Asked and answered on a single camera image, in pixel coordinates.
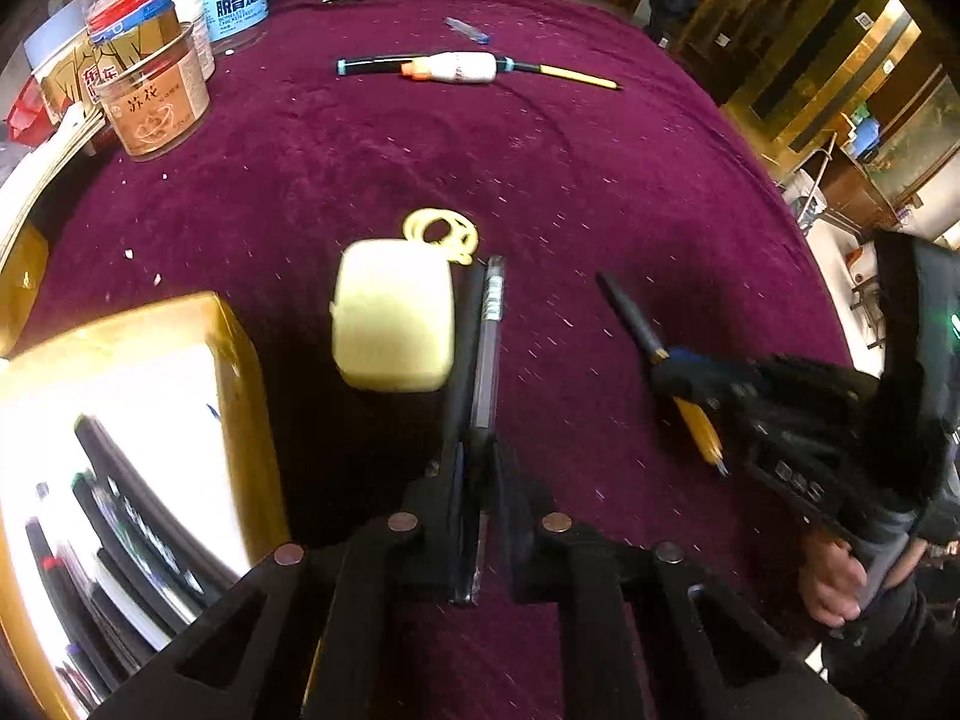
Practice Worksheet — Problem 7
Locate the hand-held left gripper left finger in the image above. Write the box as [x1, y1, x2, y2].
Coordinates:
[90, 439, 470, 720]

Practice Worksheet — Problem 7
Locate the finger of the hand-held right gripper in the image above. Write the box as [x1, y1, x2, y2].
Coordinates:
[660, 382, 767, 422]
[651, 347, 760, 389]

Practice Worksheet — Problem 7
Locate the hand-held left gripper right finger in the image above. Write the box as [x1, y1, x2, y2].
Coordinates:
[491, 439, 863, 720]

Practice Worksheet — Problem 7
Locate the yellow black ballpoint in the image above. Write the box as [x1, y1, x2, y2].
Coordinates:
[596, 272, 730, 477]

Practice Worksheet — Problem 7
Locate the clear gel ballpoint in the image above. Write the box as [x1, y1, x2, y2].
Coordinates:
[450, 255, 507, 605]

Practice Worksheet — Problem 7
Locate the gold cardboard box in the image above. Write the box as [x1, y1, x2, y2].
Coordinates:
[0, 292, 290, 720]

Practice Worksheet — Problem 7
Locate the pile of pens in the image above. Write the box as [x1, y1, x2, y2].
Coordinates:
[22, 412, 241, 713]

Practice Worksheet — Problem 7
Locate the person's right forearm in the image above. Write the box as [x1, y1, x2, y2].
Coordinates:
[821, 540, 960, 720]

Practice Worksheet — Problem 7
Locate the person's right hand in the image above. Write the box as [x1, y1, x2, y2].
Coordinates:
[797, 529, 867, 628]

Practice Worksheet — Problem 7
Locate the yellow earbud case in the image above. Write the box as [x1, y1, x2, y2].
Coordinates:
[330, 206, 481, 395]

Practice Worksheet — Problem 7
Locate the maroon velvet tablecloth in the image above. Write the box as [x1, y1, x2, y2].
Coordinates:
[15, 0, 856, 720]

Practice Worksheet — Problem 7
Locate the blue container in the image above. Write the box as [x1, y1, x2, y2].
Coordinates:
[851, 116, 882, 162]

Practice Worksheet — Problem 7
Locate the gold black pillar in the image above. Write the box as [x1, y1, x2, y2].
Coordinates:
[720, 0, 923, 173]

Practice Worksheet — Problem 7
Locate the wooden staircase railing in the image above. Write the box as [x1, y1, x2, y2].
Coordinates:
[675, 0, 811, 91]

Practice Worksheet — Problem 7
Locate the white orange fishing float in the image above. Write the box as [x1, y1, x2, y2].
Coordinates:
[336, 51, 623, 91]

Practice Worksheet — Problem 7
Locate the gold cardboard lid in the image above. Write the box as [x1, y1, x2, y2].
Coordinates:
[0, 221, 50, 357]

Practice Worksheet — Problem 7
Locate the orange label clear jar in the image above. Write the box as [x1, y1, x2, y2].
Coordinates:
[94, 22, 212, 158]

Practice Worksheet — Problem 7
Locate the small white bottle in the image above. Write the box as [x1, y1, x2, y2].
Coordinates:
[176, 0, 218, 83]

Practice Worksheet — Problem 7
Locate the stack of papers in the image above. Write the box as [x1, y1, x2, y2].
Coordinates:
[0, 101, 106, 256]

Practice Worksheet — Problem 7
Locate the red plastic item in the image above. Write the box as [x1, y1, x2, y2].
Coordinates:
[4, 75, 53, 147]

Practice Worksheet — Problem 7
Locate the brown label jar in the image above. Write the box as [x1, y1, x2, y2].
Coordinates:
[22, 0, 102, 128]

